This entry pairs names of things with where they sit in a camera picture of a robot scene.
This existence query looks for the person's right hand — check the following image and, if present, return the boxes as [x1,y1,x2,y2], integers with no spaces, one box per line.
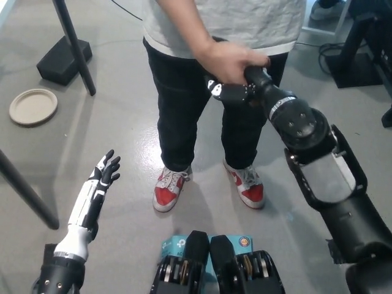
[192,38,272,92]

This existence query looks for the thin black floor cable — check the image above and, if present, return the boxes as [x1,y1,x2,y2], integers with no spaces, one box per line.
[110,0,145,21]

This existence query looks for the black tape floor patch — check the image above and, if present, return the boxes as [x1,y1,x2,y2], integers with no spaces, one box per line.
[326,238,349,265]
[42,243,61,267]

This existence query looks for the teal router box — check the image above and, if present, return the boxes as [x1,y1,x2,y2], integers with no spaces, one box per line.
[161,235,255,290]

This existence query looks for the person's left red white sneaker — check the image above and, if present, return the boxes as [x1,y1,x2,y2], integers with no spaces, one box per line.
[222,159,265,209]

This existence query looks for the person's right red white sneaker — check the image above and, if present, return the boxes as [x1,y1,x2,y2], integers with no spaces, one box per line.
[152,167,193,213]

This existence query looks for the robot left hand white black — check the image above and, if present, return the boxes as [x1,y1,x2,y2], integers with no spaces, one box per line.
[53,149,122,261]

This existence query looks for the robot left leg black block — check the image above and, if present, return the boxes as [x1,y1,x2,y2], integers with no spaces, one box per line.
[148,231,212,294]

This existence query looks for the robot right leg black block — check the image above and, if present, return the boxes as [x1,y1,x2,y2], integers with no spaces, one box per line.
[209,235,287,294]

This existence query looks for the robot leg black block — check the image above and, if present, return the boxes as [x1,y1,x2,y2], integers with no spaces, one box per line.
[148,231,212,294]
[209,235,287,294]

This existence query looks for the black machine foot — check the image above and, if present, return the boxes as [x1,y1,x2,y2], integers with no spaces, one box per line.
[380,105,392,129]

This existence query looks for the black machine frame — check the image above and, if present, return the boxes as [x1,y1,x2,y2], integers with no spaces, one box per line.
[364,0,392,102]

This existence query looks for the beige paper plate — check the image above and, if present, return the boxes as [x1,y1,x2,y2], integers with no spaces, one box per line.
[8,88,59,128]

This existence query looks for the black cable bundle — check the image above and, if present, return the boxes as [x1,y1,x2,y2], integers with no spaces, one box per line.
[318,42,367,72]

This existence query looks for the black stand with base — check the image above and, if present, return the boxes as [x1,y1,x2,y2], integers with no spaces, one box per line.
[324,13,383,89]

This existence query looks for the thick black table leg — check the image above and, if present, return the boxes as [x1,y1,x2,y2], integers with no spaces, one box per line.
[0,148,61,230]

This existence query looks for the person's red white sneaker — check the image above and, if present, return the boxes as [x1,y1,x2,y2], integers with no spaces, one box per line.
[222,159,265,209]
[152,167,193,213]

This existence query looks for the bystander dark trouser leg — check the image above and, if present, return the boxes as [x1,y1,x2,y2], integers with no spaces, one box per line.
[318,0,346,9]

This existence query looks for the robot right hand black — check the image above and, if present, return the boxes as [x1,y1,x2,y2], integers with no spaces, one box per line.
[205,66,298,120]

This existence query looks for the black slanted pole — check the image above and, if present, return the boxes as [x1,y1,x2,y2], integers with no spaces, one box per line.
[51,0,97,96]

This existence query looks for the grey t-shirt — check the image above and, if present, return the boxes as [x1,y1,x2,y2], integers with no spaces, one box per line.
[142,0,307,59]

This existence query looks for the grey bystander sneaker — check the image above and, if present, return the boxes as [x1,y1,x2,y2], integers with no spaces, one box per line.
[309,1,346,21]

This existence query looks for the white metal frame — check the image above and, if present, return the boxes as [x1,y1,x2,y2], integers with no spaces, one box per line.
[301,0,353,37]

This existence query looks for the black trousers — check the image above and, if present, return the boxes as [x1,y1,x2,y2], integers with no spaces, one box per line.
[143,38,288,172]

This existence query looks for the black foam block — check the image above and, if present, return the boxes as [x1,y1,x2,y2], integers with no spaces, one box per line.
[36,36,93,86]

